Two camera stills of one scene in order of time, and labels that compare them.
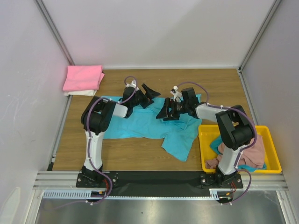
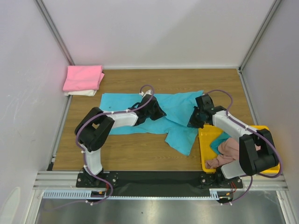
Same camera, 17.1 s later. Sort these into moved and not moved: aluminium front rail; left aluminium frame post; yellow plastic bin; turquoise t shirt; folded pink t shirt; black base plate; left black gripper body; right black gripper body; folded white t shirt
Moved: left black gripper body; turquoise t shirt; right black gripper body
Not moved: yellow plastic bin; folded white t shirt; folded pink t shirt; left aluminium frame post; black base plate; aluminium front rail
